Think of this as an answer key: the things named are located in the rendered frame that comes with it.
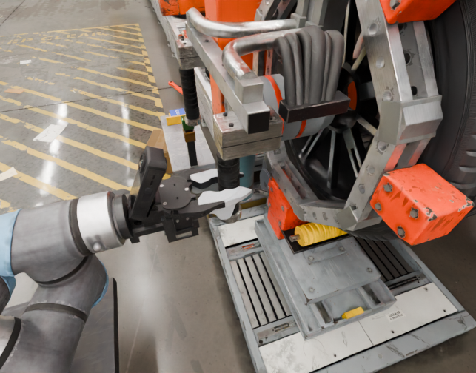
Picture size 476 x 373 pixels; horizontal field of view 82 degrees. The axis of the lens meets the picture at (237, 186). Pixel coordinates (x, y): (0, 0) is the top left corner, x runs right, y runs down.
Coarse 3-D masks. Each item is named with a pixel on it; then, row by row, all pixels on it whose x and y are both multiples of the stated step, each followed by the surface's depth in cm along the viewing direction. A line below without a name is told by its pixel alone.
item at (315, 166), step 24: (360, 24) 76; (432, 48) 38; (360, 72) 55; (360, 96) 55; (336, 120) 68; (360, 120) 57; (312, 144) 77; (336, 144) 67; (360, 144) 60; (312, 168) 81; (336, 168) 70; (360, 168) 60; (336, 192) 71
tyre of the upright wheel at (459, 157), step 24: (456, 0) 33; (432, 24) 36; (456, 24) 34; (456, 48) 34; (456, 72) 35; (456, 96) 35; (456, 120) 36; (288, 144) 87; (432, 144) 40; (456, 144) 37; (432, 168) 41; (456, 168) 38; (384, 240) 56
